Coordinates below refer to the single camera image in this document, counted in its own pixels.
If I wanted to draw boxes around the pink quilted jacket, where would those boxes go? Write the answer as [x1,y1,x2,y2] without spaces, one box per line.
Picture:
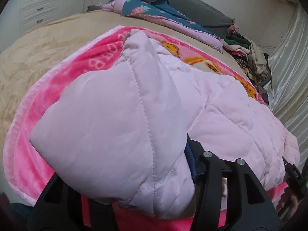
[29,30,300,219]

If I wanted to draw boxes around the pile of folded clothes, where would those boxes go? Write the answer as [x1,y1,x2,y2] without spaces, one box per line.
[223,24,271,105]

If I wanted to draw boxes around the person's right hand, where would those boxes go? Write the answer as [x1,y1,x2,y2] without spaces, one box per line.
[276,187,300,216]

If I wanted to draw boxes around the dark teal garment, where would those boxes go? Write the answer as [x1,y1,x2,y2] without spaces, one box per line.
[9,203,33,228]

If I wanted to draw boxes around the cream satin curtain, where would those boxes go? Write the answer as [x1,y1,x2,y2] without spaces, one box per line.
[266,5,308,164]

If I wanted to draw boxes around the pink cartoon bear blanket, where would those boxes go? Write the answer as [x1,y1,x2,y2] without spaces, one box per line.
[3,26,286,230]

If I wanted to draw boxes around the tan bed cover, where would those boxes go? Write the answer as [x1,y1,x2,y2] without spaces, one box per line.
[0,9,251,147]

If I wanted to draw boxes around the dark bedside table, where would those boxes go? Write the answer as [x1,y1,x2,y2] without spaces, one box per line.
[87,5,100,12]

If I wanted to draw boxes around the white wardrobe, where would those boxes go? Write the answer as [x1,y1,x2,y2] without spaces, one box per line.
[1,0,109,52]

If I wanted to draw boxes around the dark grey headboard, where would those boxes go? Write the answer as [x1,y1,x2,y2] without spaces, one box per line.
[169,0,235,38]

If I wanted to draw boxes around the blue floral pink quilt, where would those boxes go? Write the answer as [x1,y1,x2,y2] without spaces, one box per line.
[100,0,223,52]

